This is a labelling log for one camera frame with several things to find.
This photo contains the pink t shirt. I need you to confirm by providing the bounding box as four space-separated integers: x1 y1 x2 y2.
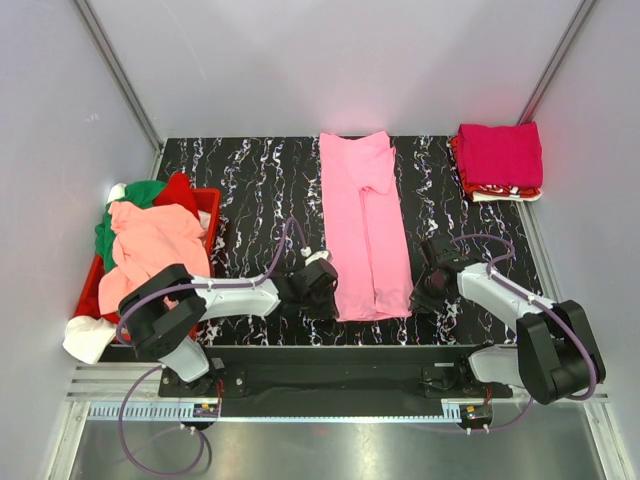
319 131 413 322

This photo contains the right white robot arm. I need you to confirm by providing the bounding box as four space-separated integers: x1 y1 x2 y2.
410 235 606 405

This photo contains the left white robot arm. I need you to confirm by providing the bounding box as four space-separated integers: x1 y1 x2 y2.
117 258 338 396

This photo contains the black marble pattern mat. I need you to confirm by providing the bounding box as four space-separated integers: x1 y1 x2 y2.
158 136 541 347

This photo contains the folded red white t shirt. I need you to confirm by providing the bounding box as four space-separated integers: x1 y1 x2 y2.
449 136 542 202

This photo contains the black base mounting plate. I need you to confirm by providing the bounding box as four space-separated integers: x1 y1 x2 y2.
159 346 512 399

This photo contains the red plastic bin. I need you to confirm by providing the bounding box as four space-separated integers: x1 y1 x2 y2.
73 189 220 327

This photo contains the folded magenta t shirt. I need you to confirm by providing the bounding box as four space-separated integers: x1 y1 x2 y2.
458 122 544 188

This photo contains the red t shirt in bin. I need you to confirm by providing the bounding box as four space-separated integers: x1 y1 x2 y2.
153 172 199 218

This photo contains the salmon t shirt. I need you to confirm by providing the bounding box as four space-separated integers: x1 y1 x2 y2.
98 201 210 315

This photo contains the green t shirt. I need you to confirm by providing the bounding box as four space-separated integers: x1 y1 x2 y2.
94 180 167 270

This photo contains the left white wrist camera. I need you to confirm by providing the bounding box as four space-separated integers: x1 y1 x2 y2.
300 246 332 266

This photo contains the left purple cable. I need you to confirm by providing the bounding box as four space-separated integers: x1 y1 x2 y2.
115 216 311 476

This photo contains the white cable duct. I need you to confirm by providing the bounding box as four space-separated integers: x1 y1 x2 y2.
88 400 461 424

